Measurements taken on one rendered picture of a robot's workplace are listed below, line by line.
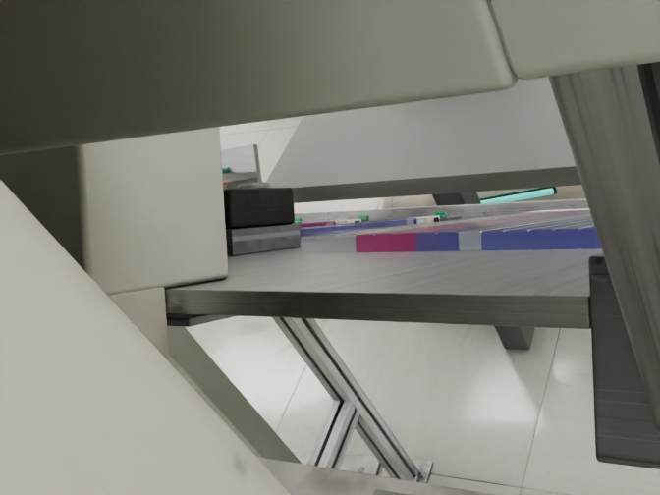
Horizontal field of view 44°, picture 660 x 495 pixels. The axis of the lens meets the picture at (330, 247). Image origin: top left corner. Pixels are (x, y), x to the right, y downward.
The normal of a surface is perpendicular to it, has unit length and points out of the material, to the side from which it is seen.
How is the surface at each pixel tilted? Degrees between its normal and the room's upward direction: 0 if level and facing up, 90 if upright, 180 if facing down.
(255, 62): 90
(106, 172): 90
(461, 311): 46
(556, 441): 0
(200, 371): 90
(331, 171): 0
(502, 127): 0
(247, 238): 90
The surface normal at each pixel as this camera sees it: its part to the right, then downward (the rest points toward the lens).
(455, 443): -0.41, -0.67
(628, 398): -0.54, 0.07
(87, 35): -0.36, 0.74
